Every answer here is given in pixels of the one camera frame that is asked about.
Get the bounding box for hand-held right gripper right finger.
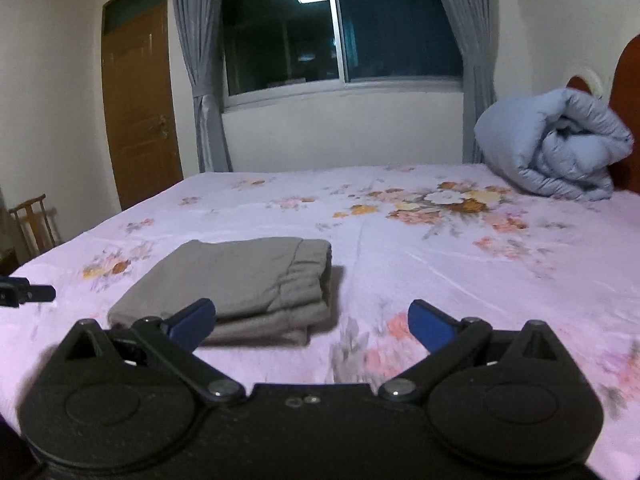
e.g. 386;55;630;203
377;299;572;404

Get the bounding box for sliding glass window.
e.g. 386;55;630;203
221;0;467;112

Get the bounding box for light blue rolled duvet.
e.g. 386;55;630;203
473;87;636;204

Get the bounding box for brown wooden headboard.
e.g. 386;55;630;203
566;34;640;196

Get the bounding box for wooden chair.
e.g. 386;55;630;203
8;193;64;259

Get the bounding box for grey curtain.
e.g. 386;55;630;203
429;0;502;165
170;0;234;175

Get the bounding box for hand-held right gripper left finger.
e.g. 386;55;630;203
52;297;247;404

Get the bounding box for pink floral bed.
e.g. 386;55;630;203
0;162;640;480

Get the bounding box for brown wooden door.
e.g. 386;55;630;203
101;0;185;211

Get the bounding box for grey pants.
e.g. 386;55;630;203
106;237;334;347

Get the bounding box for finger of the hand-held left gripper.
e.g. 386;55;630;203
0;276;57;309

